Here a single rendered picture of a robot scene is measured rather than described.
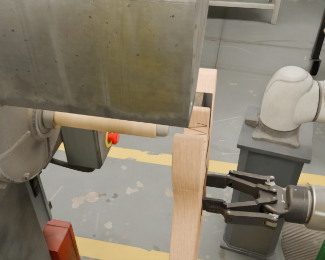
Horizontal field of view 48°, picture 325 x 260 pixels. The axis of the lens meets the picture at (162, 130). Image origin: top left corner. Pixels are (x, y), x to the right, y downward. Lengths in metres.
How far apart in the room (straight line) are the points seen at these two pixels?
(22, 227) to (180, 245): 0.51
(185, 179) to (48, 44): 0.29
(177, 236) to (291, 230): 1.50
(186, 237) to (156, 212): 1.43
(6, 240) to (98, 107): 0.64
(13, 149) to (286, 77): 1.01
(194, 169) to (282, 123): 0.92
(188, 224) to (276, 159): 0.88
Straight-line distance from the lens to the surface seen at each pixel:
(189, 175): 0.56
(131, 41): 0.37
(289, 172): 1.54
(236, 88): 3.09
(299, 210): 0.78
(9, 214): 0.99
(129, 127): 0.62
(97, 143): 0.98
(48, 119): 0.67
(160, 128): 0.62
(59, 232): 1.30
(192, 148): 0.54
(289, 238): 2.10
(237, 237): 1.90
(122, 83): 0.40
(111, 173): 2.31
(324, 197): 0.78
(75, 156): 1.03
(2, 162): 0.64
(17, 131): 0.64
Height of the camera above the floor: 1.65
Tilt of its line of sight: 39 degrees down
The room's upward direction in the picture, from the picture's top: straight up
